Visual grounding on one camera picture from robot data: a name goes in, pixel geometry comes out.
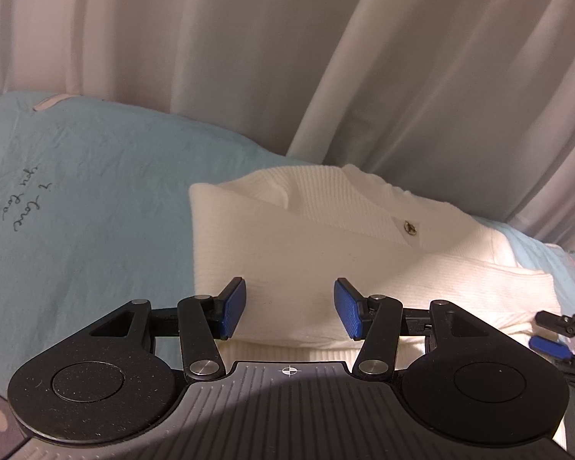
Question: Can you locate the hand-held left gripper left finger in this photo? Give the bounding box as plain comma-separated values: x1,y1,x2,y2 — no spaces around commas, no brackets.
90,276,247,381

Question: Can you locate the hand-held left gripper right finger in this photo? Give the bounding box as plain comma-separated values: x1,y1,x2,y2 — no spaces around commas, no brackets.
333,277,492,378

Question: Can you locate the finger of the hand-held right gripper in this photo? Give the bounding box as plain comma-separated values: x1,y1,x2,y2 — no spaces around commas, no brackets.
535,300,575,334
529,335,575,385

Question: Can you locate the white ribbed knit sweater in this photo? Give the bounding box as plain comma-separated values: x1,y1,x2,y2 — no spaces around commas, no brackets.
188,163,567,460

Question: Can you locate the light blue mushroom print bedsheet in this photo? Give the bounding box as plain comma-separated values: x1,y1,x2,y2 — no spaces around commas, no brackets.
0,91,575,460

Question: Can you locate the cream pleated curtain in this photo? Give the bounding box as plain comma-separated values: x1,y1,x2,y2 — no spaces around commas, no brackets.
0,0,575,253

